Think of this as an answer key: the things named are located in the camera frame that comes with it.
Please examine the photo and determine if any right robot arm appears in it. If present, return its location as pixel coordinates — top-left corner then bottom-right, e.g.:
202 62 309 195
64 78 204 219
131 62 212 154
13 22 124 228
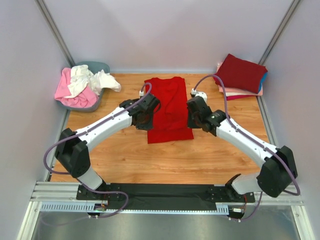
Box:
187 95 298 202

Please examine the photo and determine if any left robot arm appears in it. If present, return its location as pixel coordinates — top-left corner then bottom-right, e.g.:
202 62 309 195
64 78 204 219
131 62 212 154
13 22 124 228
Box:
54 93 161 201

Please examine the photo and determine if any magenta folded t-shirt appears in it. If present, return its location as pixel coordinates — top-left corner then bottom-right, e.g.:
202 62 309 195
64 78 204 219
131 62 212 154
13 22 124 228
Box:
226 95 256 101

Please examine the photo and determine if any white folded t-shirt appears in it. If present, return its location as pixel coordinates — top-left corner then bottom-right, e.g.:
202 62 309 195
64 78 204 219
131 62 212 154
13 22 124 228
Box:
226 92 243 98

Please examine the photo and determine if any light pink folded t-shirt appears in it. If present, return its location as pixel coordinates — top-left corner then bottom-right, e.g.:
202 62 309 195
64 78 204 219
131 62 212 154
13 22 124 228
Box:
225 87 263 96

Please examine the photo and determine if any dark red folded t-shirt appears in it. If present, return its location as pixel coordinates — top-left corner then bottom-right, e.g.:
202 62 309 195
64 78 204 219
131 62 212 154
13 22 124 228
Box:
215 53 268 94

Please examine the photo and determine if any pink crumpled t-shirt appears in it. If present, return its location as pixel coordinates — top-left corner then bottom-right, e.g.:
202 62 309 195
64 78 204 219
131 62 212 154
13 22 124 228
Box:
54 67 99 109

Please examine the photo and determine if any grey laundry basket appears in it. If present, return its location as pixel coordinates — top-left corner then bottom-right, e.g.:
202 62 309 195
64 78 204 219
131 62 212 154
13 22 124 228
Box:
54 61 110 113

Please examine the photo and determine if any white crumpled t-shirt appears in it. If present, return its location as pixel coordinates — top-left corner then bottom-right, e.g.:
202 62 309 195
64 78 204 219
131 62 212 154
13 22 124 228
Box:
66 64 122 98

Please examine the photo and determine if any blue folded t-shirt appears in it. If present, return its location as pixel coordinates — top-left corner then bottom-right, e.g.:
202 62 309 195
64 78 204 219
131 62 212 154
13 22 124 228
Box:
258 72 268 96

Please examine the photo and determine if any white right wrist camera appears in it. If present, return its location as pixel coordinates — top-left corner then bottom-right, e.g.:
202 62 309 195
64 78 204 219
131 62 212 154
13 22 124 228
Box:
190 88 208 103

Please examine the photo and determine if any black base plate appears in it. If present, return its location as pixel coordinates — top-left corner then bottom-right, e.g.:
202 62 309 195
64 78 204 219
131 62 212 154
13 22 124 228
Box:
76 182 256 211

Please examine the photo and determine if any perforated cable duct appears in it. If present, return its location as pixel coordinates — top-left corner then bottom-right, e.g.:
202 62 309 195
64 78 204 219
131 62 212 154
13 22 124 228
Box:
39 201 229 216

